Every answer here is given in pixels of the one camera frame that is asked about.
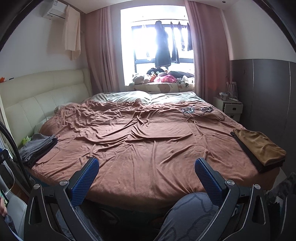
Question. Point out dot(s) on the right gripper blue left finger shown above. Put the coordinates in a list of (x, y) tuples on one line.
[(81, 181)]

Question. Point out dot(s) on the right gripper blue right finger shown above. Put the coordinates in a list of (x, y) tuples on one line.
[(212, 181)]

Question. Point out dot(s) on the grey t-shirt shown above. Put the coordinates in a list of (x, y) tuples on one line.
[(37, 136)]

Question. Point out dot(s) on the folded brown clothes stack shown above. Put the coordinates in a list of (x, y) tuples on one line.
[(261, 150)]

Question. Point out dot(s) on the folded black clothes stack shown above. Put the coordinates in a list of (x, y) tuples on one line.
[(40, 156)]

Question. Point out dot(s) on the person's left hand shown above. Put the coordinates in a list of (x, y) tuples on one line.
[(3, 209)]

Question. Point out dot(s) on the green plush toy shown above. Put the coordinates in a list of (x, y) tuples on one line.
[(26, 140)]

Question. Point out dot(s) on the white bedside table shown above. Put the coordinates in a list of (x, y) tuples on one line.
[(228, 102)]

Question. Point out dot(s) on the cream padded headboard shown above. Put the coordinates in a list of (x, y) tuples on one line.
[(29, 99)]

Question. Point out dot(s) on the beige patterned pillow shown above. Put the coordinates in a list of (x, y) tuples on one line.
[(164, 87)]

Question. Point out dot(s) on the plush toys on windowsill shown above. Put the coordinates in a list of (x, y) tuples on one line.
[(161, 75)]

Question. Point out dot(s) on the dark hanging garment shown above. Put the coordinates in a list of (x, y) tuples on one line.
[(163, 57)]

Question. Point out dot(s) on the right pink curtain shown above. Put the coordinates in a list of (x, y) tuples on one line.
[(210, 48)]

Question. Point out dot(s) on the pink curtain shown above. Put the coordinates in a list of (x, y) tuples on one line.
[(210, 48), (100, 51)]

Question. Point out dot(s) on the left pink curtain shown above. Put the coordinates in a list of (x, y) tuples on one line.
[(100, 51)]

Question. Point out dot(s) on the cream cloth hanging on wall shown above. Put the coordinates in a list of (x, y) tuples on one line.
[(71, 33)]

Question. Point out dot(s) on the white wall air conditioner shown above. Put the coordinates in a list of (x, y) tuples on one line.
[(54, 10)]

